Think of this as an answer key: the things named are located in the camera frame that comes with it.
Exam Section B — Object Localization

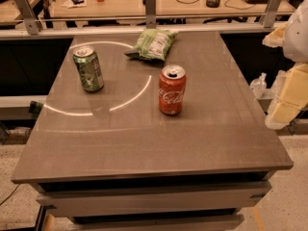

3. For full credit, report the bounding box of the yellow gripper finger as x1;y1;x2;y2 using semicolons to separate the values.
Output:
265;64;308;130

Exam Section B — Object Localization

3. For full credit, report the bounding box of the red coke can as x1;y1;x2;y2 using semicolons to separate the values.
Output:
158;64;187;116

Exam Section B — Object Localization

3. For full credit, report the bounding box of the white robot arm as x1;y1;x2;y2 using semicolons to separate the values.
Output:
262;1;308;130

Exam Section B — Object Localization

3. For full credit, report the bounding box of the green soda can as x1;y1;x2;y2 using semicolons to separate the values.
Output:
73;46;104;92

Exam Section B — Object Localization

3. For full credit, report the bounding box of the clear sanitizer bottle left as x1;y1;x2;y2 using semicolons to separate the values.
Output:
249;73;267;98

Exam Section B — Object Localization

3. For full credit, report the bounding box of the green chip bag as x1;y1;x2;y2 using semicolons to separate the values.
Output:
124;29;178;61

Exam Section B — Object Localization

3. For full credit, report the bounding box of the green bottle on ledge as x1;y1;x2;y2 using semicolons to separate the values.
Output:
29;101;43;118

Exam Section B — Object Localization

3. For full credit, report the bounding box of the right metal bracket post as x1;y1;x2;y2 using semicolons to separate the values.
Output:
260;0;282;28

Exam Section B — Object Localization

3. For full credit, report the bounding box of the metal bracket post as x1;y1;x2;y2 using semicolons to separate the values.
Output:
144;0;156;29
14;0;42;35
260;0;282;28

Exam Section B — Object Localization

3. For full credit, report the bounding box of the middle metal bracket post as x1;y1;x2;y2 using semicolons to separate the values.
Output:
144;0;156;29

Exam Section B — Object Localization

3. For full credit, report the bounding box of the left metal bracket post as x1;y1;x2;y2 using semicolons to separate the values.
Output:
14;0;42;35

